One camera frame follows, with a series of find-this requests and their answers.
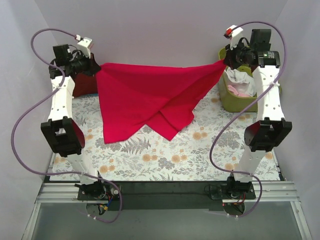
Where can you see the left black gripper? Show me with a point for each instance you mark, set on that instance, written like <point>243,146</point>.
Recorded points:
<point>92,66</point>

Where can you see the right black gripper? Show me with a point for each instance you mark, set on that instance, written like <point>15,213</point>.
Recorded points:
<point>229,59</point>

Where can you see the bright red t-shirt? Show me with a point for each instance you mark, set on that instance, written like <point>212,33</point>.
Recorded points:
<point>131,96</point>

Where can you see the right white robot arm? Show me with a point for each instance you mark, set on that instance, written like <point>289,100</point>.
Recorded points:
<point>271,127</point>

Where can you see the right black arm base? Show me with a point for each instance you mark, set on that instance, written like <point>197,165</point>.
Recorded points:
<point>219,190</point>

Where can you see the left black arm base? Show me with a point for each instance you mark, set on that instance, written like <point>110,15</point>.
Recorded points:
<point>98,190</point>

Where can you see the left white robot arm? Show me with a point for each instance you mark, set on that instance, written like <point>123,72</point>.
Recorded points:
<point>63,135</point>

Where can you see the folded dark red t-shirt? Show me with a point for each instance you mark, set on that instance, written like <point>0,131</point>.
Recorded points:
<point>84,85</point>

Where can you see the white cloth in bin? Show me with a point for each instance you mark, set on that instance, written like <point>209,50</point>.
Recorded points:
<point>241,80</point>

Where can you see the pink cloth in bin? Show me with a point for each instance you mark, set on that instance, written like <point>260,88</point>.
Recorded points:
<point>237,93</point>

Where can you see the olive green plastic bin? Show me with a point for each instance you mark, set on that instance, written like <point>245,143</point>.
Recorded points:
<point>230,102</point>

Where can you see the floral patterned table mat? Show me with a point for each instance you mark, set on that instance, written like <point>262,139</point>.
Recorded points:
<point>199,152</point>

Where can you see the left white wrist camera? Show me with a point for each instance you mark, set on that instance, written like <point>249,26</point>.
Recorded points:
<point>84,44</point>

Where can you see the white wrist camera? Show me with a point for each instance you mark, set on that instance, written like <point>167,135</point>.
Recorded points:
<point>84,44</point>
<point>234,34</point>

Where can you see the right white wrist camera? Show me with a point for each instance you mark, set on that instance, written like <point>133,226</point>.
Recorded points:
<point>234,34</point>

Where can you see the aluminium frame rail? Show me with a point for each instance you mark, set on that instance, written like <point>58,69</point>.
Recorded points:
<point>58,215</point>

